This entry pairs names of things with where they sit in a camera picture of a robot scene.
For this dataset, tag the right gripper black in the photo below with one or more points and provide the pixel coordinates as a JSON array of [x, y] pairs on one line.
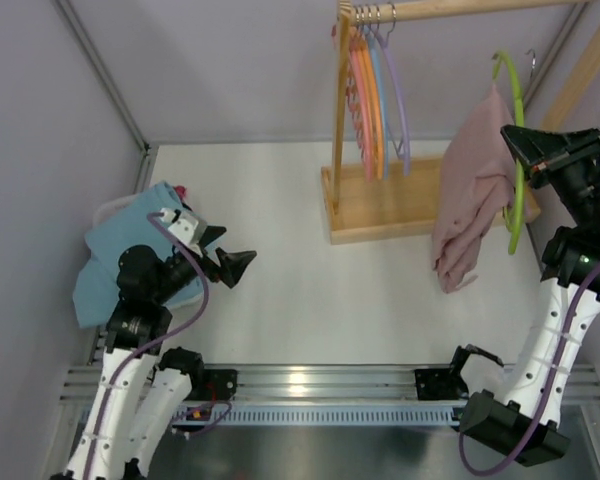
[[568, 158]]

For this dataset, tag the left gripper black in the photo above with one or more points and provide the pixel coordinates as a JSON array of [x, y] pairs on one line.
[[218, 268]]

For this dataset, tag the pink trousers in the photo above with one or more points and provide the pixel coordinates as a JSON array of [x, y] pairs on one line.
[[477, 175]]

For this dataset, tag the green clothes hanger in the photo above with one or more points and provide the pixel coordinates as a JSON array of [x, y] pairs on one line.
[[515, 215]]

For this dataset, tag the blue trousers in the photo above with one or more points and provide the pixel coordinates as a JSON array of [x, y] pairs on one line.
[[92, 312]]

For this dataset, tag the purple clothes hanger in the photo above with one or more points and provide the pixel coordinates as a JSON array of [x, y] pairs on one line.
[[402, 145]]

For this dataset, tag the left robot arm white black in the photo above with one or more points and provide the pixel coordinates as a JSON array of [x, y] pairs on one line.
[[142, 389]]

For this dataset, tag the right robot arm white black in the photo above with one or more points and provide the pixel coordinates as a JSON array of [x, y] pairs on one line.
[[517, 413]]

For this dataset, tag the blue clothes hanger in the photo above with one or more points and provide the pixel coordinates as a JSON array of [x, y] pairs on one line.
[[380, 100]]

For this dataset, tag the orange clothes hanger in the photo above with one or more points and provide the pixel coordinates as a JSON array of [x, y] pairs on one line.
[[375, 147]]

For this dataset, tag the pink clothes hanger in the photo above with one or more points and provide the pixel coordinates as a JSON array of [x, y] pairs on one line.
[[354, 95]]

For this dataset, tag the pink patterned garment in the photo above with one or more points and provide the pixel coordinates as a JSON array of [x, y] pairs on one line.
[[181, 192]]

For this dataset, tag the white laundry basket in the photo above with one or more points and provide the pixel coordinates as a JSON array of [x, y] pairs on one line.
[[118, 225]]

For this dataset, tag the wooden clothes rack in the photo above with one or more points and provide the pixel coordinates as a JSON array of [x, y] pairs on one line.
[[359, 209]]

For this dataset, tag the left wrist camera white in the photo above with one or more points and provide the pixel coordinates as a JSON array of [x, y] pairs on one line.
[[191, 230]]

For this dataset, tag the aluminium mounting rail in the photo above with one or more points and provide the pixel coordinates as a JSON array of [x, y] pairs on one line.
[[330, 395]]

